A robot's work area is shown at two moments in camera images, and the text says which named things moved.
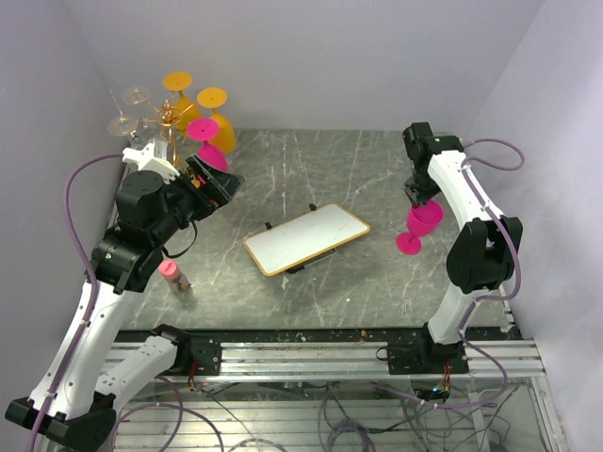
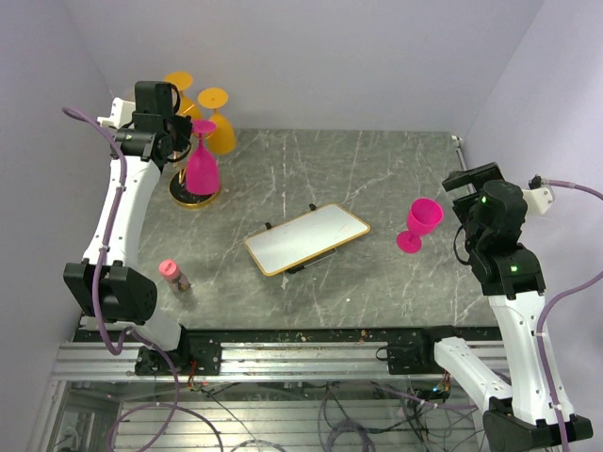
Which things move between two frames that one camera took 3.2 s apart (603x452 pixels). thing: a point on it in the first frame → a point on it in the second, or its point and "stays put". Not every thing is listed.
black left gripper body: [188, 201] → [182, 127]
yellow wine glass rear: [187, 109] stays put
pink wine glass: [421, 220] stays put
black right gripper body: [420, 187] → [464, 205]
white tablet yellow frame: [298, 240] stays put
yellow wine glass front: [214, 98] stays put
